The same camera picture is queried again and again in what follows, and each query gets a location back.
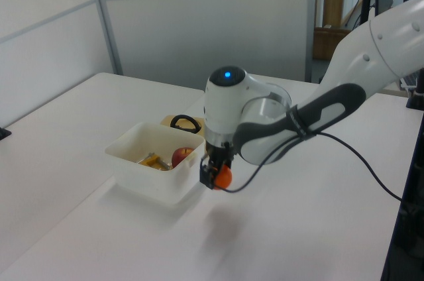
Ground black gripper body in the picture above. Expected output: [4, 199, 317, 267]
[205, 142, 235, 163]

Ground orange toy fruit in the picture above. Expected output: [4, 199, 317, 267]
[213, 165, 234, 191]

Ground red toy apple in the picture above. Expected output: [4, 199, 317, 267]
[171, 147, 195, 168]

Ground white plastic container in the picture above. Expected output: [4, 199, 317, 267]
[104, 121, 206, 208]

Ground tan container lid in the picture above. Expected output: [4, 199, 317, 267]
[160, 114, 205, 137]

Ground yellow C-clamp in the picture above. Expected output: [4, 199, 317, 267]
[138, 152, 174, 172]

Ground wooden cabinet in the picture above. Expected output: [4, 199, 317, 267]
[322, 0, 346, 28]

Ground black stand base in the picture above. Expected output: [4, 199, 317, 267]
[405, 68, 424, 110]

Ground black lid handle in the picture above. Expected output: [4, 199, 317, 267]
[170, 114, 202, 135]

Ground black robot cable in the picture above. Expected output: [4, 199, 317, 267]
[217, 130, 404, 201]

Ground grey partition post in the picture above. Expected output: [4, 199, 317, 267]
[305, 0, 319, 84]
[87, 0, 124, 76]

